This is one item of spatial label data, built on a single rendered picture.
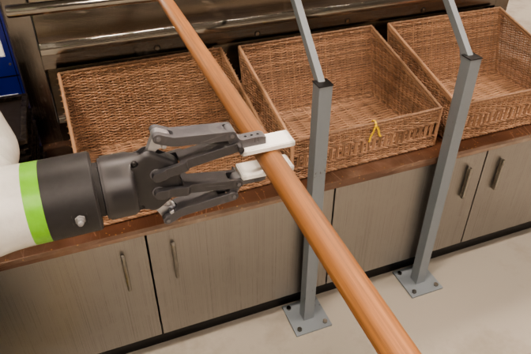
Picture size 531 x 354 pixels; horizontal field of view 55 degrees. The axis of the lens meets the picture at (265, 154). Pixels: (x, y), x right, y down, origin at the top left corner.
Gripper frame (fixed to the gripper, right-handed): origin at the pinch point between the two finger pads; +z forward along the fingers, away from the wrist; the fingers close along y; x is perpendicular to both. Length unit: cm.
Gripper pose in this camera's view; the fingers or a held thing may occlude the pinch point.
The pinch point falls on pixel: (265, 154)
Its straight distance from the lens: 65.0
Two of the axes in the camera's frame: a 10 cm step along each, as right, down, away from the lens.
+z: 9.3, -1.9, 3.0
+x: 3.6, 5.3, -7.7
